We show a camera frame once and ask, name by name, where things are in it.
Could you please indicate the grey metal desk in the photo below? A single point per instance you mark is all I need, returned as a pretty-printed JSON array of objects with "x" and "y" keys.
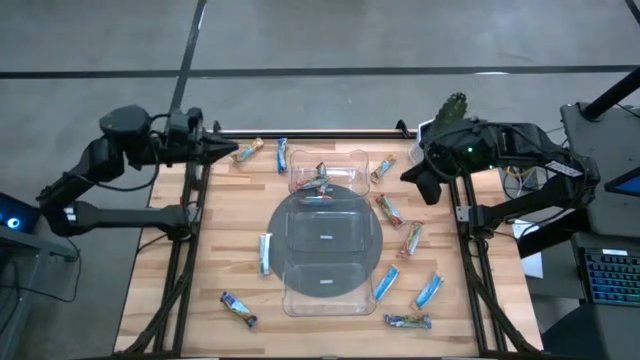
[{"x": 30, "y": 250}]

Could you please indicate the light blue orange granola bar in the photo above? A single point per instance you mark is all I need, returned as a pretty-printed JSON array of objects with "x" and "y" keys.
[
  {"x": 383, "y": 168},
  {"x": 247, "y": 151}
]

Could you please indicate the grey round mat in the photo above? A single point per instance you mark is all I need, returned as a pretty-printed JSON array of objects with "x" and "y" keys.
[{"x": 275, "y": 240}]

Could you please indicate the grey equipment cart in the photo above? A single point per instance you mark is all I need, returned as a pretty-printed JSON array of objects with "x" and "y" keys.
[{"x": 600, "y": 150}]

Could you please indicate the bright blue granola bar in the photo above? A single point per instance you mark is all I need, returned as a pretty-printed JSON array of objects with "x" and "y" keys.
[{"x": 282, "y": 155}]

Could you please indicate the red wrapper granola bar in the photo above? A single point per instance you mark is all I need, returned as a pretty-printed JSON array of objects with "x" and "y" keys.
[
  {"x": 411, "y": 240},
  {"x": 390, "y": 211},
  {"x": 321, "y": 170},
  {"x": 310, "y": 184}
]

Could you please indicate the black aluminium frame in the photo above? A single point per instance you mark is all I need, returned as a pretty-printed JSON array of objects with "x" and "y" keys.
[{"x": 310, "y": 134}]

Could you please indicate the black chair seat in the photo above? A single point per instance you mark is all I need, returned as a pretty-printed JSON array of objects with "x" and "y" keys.
[{"x": 595, "y": 335}]

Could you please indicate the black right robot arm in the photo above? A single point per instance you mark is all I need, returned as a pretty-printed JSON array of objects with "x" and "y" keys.
[{"x": 530, "y": 200}]

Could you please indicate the green cactus in white pot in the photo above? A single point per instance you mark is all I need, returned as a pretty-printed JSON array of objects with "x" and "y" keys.
[{"x": 450, "y": 110}]

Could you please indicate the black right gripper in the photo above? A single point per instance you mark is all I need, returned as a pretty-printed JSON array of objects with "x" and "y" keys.
[{"x": 455, "y": 147}]

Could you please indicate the dark blue granola bar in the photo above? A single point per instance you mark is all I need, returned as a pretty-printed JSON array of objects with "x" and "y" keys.
[
  {"x": 407, "y": 321},
  {"x": 239, "y": 309}
]

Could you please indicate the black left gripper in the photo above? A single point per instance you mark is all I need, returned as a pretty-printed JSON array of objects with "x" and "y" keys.
[{"x": 187, "y": 135}]

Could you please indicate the dark tablet screen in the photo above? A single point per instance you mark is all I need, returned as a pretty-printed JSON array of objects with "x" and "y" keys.
[{"x": 625, "y": 185}]

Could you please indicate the black keyboard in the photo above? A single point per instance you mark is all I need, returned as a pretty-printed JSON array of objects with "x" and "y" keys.
[{"x": 612, "y": 275}]

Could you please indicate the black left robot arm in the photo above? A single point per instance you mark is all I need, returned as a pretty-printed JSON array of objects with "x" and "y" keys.
[{"x": 125, "y": 217}]

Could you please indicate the white blue granola bar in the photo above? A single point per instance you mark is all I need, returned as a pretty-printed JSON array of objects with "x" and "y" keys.
[{"x": 265, "y": 255}]

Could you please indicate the white paper sheet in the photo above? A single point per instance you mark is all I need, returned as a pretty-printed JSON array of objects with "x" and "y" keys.
[{"x": 532, "y": 260}]

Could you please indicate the black pole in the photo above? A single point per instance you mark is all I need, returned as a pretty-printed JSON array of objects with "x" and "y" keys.
[{"x": 612, "y": 95}]

